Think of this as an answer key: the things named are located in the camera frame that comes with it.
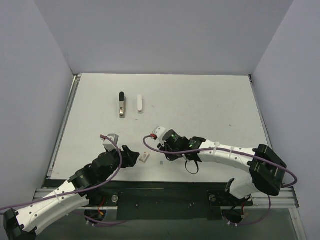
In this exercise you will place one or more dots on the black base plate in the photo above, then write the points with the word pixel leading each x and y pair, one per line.
pixel 139 200

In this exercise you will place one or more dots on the aluminium frame rail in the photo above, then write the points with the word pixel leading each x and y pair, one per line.
pixel 287 199

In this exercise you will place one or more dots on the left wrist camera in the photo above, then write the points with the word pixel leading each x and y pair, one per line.
pixel 110 141

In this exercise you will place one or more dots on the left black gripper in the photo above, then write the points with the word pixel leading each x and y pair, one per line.
pixel 125 156

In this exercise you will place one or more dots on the white staple box sleeve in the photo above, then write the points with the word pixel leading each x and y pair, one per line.
pixel 139 103

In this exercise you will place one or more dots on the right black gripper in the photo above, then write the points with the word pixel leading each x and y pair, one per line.
pixel 164 145

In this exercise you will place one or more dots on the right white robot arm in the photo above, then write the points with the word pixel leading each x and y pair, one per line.
pixel 264 168

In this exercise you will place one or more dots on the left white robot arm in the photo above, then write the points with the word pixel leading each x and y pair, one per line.
pixel 28 222

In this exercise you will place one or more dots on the printed staple box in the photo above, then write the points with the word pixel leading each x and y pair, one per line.
pixel 144 157

